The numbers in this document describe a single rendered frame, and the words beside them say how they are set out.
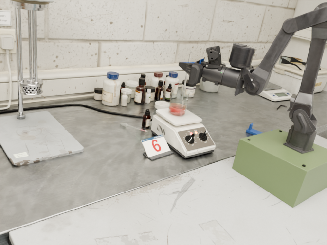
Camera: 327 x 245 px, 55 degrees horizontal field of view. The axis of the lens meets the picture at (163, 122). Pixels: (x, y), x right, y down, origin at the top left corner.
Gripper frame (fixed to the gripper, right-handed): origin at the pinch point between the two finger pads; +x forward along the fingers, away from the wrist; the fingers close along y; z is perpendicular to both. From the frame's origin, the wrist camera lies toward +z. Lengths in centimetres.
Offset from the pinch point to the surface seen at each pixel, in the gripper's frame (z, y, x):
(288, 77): -16, -99, -27
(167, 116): -16.7, 5.5, 2.1
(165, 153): -25.0, 14.1, -2.9
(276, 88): -21, -88, -23
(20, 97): -18, 26, 45
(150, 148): -23.5, 17.2, 1.1
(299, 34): 5, -139, -23
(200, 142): -21.4, 6.2, -11.0
